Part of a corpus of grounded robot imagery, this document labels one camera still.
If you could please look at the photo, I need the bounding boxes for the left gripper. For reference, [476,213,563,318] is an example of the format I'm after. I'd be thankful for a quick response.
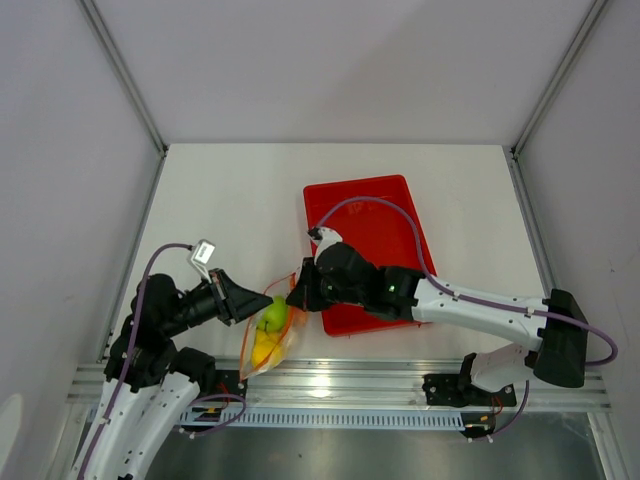
[163,267,273,336]

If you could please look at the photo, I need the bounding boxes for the green apple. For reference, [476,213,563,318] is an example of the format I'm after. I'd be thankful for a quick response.
[257,296,288,333]

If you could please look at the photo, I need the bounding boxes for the clear zip top bag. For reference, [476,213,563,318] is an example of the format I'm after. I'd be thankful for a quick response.
[239,270,309,381]

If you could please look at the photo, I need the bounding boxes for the yellow bumpy gourd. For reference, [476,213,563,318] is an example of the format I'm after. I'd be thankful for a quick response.
[250,329,285,369]

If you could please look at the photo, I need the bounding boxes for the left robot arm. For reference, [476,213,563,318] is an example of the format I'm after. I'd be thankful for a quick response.
[68,269,273,479]

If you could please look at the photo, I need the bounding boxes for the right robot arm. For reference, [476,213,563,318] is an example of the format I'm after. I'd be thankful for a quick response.
[286,242,587,404]

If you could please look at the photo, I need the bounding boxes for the red plastic tray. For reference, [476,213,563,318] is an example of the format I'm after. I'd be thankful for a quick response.
[302,174,437,337]

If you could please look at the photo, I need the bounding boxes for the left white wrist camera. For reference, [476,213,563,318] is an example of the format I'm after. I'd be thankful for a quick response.
[187,239,216,284]

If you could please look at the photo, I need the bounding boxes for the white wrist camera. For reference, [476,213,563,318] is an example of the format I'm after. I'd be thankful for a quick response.
[307,226,343,257]
[187,239,216,284]

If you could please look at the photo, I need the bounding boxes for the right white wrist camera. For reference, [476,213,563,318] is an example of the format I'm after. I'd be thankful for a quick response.
[307,226,343,257]

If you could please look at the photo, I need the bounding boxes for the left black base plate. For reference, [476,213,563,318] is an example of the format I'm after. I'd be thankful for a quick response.
[201,369,248,398]

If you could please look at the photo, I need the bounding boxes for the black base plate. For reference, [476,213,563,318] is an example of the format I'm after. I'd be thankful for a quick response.
[422,373,517,408]
[201,369,248,398]

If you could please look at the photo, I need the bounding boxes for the aluminium mounting rail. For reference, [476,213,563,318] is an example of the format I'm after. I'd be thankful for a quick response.
[67,357,612,414]

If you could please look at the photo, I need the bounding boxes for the slotted cable duct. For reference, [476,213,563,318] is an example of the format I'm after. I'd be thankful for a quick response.
[87,405,466,431]

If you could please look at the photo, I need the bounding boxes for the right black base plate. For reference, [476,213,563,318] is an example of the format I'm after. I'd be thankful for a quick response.
[422,373,517,408]

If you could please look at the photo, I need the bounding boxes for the left aluminium frame post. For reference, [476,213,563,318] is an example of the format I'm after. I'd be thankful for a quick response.
[76,0,168,156]

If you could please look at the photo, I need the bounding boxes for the aluminium frame post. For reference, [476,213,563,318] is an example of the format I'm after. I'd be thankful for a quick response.
[510,0,611,161]
[76,0,168,156]

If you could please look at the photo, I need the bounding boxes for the right aluminium frame post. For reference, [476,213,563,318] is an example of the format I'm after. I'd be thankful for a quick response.
[510,0,611,161]

